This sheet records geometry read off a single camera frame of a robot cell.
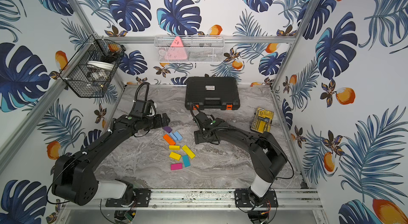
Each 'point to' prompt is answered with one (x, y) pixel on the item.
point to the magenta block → (176, 166)
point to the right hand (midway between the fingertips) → (203, 137)
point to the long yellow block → (188, 151)
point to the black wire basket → (93, 67)
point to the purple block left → (167, 129)
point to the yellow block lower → (175, 156)
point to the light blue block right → (178, 135)
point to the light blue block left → (173, 137)
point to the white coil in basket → (101, 65)
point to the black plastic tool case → (212, 93)
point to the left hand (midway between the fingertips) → (163, 119)
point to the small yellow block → (175, 147)
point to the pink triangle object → (177, 51)
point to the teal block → (186, 161)
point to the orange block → (169, 139)
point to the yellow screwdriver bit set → (262, 120)
